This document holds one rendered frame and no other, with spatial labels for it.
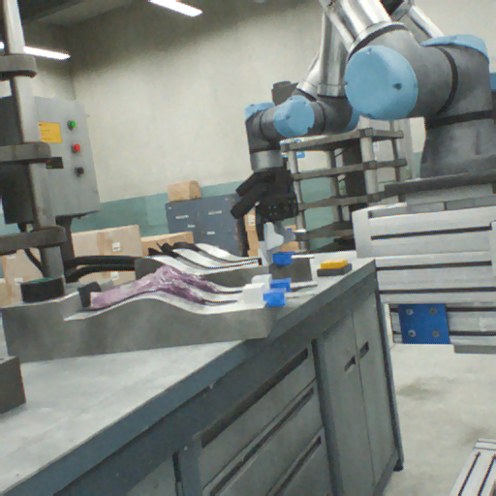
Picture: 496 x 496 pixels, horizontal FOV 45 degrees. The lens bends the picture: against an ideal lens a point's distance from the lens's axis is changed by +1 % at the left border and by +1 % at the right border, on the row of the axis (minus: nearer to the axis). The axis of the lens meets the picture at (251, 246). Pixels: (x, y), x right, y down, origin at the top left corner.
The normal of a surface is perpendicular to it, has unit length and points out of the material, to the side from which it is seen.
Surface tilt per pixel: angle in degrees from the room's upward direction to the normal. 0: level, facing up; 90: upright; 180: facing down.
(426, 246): 90
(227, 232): 90
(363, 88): 97
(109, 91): 90
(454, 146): 72
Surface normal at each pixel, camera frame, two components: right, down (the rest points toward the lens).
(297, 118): 0.51, 0.00
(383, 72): -0.79, 0.27
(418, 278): -0.53, 0.15
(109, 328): -0.16, 0.11
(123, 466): 0.89, -0.09
